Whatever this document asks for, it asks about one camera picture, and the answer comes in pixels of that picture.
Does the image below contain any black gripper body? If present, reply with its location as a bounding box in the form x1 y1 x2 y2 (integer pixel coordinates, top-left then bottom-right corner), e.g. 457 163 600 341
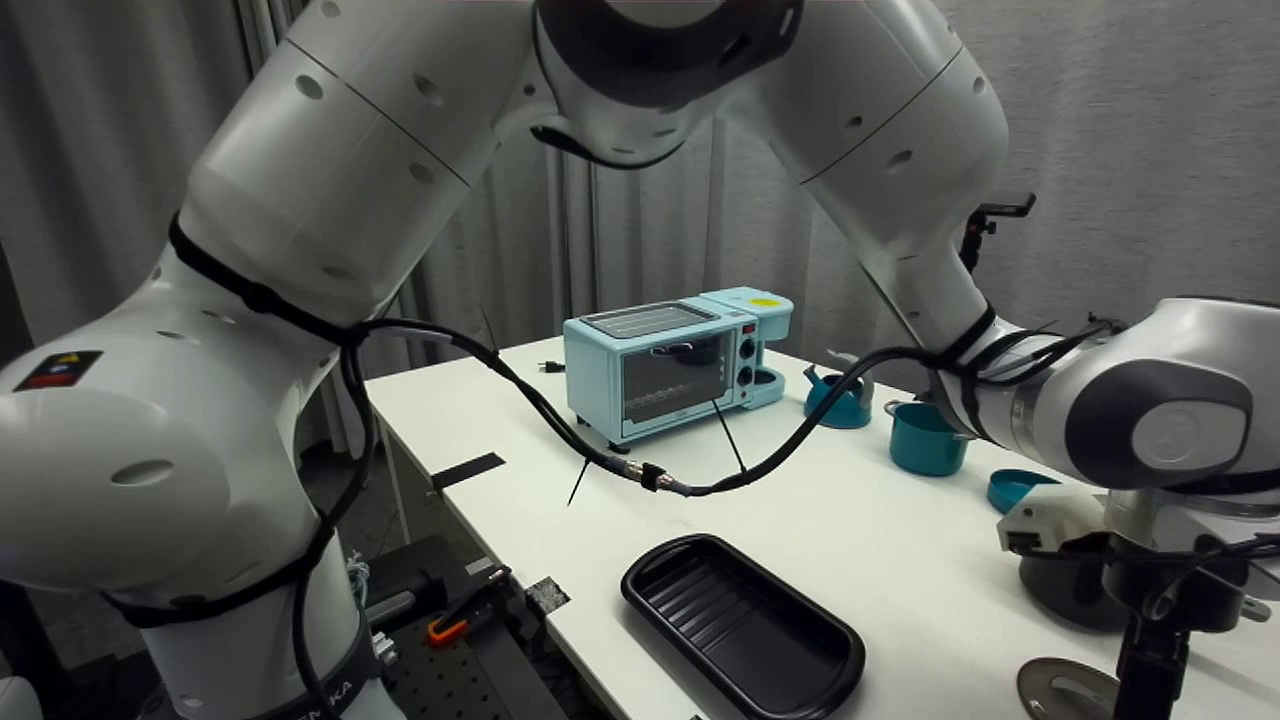
1101 529 1280 631

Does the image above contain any teal toy pot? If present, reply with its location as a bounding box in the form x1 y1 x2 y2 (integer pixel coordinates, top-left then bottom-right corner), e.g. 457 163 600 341
879 390 973 479

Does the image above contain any light blue toy toaster oven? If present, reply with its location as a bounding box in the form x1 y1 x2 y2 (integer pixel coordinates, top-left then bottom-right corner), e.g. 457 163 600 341
561 282 794 450

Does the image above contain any black ribbed plastic tray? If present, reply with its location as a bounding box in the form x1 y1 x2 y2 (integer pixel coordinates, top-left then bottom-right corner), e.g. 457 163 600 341
617 533 866 720

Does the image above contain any grey curtain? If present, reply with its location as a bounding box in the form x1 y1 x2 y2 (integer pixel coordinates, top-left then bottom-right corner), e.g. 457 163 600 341
0 0 937 403

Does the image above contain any small teal toy kettle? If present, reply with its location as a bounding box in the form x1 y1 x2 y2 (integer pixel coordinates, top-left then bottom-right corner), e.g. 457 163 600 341
800 357 877 431

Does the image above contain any small blue bowl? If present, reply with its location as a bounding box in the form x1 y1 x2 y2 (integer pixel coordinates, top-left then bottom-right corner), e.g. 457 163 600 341
985 465 1062 517

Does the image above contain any orange clamp handle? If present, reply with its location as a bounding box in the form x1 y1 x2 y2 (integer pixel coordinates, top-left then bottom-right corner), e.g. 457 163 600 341
422 613 470 650

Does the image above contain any short black tape strip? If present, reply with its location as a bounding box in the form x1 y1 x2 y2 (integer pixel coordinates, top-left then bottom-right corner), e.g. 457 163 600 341
520 571 574 616
427 447 512 493

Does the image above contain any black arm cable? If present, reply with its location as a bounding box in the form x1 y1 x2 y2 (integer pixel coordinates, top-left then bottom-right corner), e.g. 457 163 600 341
112 216 1134 720

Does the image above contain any black robot mounting stand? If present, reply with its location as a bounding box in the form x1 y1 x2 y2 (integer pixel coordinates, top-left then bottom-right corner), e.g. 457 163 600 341
353 529 596 720

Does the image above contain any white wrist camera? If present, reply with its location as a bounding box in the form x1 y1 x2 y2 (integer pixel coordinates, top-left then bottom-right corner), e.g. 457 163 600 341
997 484 1112 556

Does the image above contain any black pot with grey handle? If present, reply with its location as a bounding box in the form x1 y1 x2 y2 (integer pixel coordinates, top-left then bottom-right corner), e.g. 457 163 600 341
1017 543 1130 631

